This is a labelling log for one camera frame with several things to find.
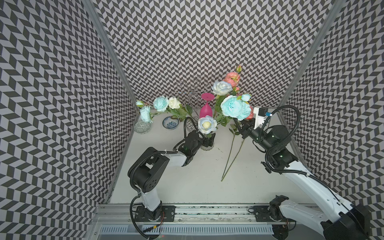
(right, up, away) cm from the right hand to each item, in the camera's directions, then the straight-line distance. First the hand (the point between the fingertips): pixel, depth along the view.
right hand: (235, 119), depth 67 cm
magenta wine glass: (-12, +6, +18) cm, 22 cm away
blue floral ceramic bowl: (-38, -2, +41) cm, 56 cm away
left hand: (-10, -8, +23) cm, 26 cm away
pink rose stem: (+5, -26, +24) cm, 35 cm away
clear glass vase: (-13, -9, +11) cm, 19 cm away
